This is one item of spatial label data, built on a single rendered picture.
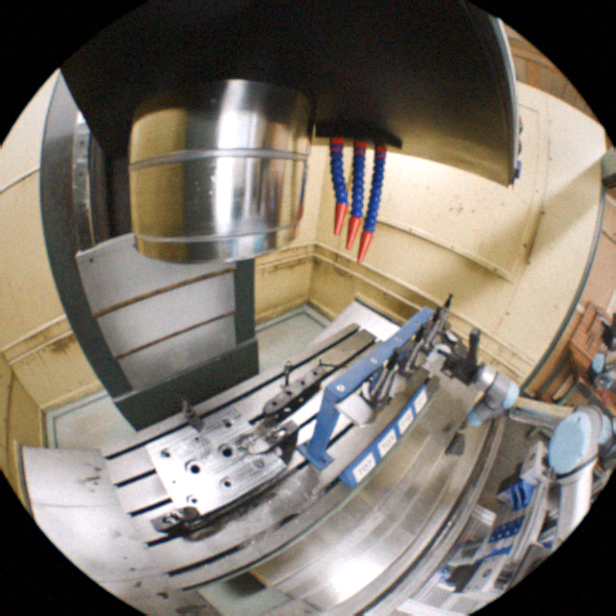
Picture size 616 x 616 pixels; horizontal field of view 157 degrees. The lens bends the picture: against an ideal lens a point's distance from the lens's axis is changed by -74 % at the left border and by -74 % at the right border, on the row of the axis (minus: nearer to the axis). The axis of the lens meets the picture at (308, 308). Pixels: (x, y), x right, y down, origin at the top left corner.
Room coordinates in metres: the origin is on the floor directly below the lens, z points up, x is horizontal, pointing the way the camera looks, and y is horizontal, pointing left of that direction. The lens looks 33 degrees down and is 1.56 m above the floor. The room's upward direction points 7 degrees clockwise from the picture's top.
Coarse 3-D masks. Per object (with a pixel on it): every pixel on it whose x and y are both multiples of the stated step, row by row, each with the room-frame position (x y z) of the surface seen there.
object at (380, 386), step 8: (384, 368) 0.27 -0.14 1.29; (376, 376) 0.27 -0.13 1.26; (384, 376) 0.26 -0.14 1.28; (392, 376) 0.26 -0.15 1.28; (376, 384) 0.26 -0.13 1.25; (384, 384) 0.26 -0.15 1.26; (392, 384) 0.26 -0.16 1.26; (368, 392) 0.27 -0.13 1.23; (376, 392) 0.26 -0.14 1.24; (384, 392) 0.26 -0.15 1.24
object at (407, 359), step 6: (408, 342) 0.36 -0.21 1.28; (414, 342) 0.35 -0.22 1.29; (420, 342) 0.34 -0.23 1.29; (408, 348) 0.35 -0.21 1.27; (414, 348) 0.34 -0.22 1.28; (420, 348) 0.34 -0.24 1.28; (402, 354) 0.35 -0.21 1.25; (408, 354) 0.34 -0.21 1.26; (414, 354) 0.34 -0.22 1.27; (402, 360) 0.34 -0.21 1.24; (408, 360) 0.34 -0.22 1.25; (414, 360) 0.34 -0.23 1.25; (402, 366) 0.34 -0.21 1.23; (408, 366) 0.33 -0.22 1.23
